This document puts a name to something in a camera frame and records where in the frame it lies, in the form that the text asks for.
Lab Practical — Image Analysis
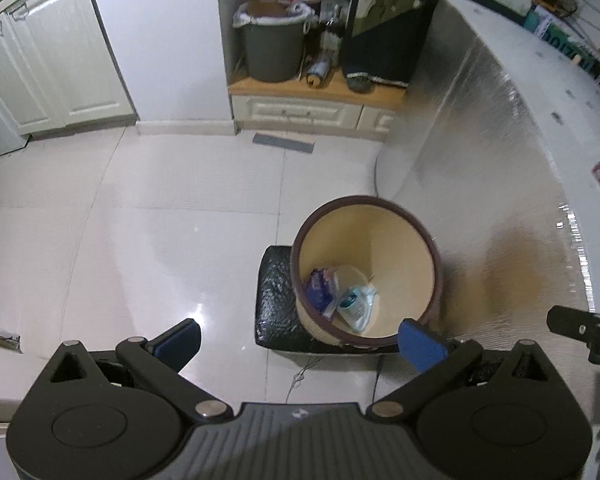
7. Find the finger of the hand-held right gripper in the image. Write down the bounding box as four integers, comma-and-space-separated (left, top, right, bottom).
546, 299, 600, 367

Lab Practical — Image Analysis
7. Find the teal printed box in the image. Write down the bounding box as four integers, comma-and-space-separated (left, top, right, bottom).
525, 4, 600, 79

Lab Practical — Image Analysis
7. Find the grey bucket with white liner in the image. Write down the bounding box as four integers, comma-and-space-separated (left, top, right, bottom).
232, 0, 314, 83

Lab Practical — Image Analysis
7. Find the blue snack wrapper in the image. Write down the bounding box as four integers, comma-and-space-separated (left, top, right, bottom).
306, 267, 339, 319

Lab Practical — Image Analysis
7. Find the clear plastic bottle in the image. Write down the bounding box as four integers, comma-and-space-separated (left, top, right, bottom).
306, 55, 334, 86

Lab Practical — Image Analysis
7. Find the dark cloth covered appliance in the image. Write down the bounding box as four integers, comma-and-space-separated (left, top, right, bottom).
340, 0, 442, 90

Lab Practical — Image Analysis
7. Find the low cream drawer cabinet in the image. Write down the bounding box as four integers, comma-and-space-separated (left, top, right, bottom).
228, 67, 407, 142

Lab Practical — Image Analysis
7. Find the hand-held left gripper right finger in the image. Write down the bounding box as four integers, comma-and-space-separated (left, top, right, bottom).
367, 318, 571, 423

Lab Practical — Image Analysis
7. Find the thin string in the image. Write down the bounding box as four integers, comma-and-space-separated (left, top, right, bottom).
285, 354, 327, 404

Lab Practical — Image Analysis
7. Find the brown cardboard piece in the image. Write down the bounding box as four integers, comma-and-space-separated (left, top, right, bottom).
245, 0, 294, 19

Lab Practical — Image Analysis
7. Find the white plastic wrapper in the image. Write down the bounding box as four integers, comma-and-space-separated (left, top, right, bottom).
336, 284, 379, 334

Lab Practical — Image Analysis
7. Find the cream kitchen cabinet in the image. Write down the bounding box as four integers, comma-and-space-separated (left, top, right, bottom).
0, 0, 137, 137

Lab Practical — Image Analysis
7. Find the black plastic bag under bin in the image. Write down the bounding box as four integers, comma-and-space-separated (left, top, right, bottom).
254, 245, 397, 357

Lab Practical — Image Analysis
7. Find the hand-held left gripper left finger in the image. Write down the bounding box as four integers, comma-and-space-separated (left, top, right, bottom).
30, 318, 233, 423

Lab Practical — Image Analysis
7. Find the grey floor strip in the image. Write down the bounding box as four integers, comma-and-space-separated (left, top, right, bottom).
253, 132, 315, 154

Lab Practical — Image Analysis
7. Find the beige bin with brown rim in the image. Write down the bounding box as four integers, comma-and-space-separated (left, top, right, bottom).
290, 195, 443, 355

